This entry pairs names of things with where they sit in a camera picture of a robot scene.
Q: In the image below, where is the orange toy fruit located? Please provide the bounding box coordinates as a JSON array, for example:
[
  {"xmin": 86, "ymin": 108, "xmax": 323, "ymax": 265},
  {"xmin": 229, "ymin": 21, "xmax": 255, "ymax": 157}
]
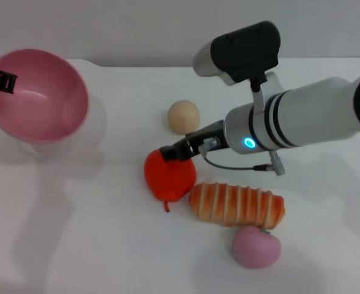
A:
[{"xmin": 143, "ymin": 148, "xmax": 197, "ymax": 214}]

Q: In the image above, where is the pink toy peach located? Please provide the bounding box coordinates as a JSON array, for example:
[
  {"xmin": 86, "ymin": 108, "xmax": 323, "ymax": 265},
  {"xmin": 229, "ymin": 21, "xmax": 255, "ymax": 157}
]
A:
[{"xmin": 231, "ymin": 225, "xmax": 282, "ymax": 270}]

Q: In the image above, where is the beige toy ball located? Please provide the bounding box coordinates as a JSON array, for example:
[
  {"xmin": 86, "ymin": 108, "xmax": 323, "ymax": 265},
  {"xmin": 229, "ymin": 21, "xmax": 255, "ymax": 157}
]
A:
[{"xmin": 167, "ymin": 99, "xmax": 201, "ymax": 135}]

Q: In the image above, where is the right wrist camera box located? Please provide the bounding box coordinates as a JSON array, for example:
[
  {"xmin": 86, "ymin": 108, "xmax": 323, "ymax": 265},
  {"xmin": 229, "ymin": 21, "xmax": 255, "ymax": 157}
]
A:
[{"xmin": 192, "ymin": 20, "xmax": 281, "ymax": 92}]

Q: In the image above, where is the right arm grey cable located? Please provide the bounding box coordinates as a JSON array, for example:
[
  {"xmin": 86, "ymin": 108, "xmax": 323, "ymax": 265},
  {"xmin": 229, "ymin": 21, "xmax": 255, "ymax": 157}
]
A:
[{"xmin": 198, "ymin": 137, "xmax": 287, "ymax": 176}]

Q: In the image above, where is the orange striped toy bread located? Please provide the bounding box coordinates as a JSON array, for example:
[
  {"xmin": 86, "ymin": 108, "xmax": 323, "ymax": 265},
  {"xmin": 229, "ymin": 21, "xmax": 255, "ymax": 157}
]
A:
[{"xmin": 188, "ymin": 181, "xmax": 287, "ymax": 231}]

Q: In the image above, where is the pink plastic bowl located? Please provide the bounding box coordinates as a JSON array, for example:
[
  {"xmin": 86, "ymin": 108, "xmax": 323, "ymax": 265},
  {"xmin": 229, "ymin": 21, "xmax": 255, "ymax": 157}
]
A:
[{"xmin": 0, "ymin": 48, "xmax": 90, "ymax": 144}]

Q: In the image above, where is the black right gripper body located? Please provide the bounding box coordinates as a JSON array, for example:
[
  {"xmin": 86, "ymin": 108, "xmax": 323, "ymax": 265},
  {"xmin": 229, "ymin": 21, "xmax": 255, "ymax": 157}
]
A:
[{"xmin": 184, "ymin": 119, "xmax": 230, "ymax": 155}]

